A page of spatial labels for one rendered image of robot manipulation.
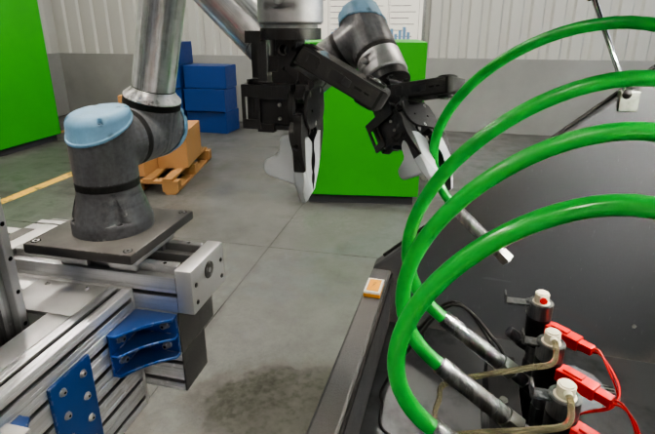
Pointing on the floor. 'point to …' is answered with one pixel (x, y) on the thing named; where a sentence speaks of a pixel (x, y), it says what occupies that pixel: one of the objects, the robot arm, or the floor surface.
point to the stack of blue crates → (208, 93)
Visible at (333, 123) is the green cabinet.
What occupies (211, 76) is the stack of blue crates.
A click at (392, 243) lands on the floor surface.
